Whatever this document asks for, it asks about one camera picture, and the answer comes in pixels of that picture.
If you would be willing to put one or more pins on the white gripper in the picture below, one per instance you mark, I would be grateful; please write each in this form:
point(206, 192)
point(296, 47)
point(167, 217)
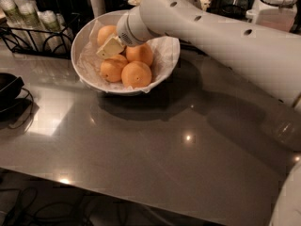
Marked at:
point(125, 29)

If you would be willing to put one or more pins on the orange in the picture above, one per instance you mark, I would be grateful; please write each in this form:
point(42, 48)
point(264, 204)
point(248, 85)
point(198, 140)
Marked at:
point(142, 53)
point(136, 74)
point(104, 33)
point(111, 68)

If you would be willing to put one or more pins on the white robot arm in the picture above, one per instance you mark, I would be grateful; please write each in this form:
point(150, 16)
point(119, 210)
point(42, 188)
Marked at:
point(224, 136)

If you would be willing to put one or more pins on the white bowl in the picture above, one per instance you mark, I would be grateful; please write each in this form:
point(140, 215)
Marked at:
point(94, 25)

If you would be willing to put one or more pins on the black bowl on stand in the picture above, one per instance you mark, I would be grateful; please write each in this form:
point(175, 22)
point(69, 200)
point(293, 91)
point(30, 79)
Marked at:
point(16, 102)

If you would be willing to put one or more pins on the white paper liner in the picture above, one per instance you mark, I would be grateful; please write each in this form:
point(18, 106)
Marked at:
point(163, 54)

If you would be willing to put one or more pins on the white tall cup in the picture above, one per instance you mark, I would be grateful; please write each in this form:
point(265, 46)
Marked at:
point(96, 0)

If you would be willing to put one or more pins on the paper cup stack right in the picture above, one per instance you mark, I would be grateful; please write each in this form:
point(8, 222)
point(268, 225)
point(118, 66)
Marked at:
point(51, 24)

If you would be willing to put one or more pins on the paper cup stack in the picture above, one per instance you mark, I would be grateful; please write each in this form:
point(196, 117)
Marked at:
point(11, 11)
point(51, 24)
point(30, 16)

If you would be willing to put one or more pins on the paper cup stack middle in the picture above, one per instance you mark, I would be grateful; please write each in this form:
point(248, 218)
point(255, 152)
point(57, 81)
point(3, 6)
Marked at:
point(30, 16)

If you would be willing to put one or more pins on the paper cup stack left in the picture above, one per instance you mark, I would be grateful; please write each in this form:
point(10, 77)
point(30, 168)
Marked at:
point(11, 11)

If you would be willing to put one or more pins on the black mesh basket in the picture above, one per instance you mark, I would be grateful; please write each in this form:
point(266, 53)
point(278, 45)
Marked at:
point(233, 11)

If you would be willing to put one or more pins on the white appliance with bowls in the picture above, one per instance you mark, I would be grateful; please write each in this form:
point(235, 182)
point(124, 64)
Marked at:
point(276, 14)

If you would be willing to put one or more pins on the black wire cup rack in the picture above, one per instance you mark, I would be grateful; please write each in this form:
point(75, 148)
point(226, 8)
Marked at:
point(41, 42)

